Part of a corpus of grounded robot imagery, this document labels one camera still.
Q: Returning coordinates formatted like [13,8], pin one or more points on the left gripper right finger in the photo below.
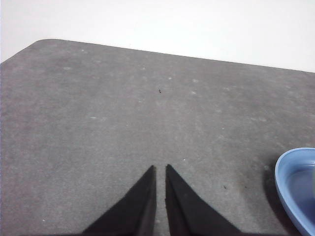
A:
[187,211]

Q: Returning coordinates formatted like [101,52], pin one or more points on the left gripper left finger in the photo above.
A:
[133,211]

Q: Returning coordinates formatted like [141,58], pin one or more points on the blue round plate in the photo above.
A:
[283,177]

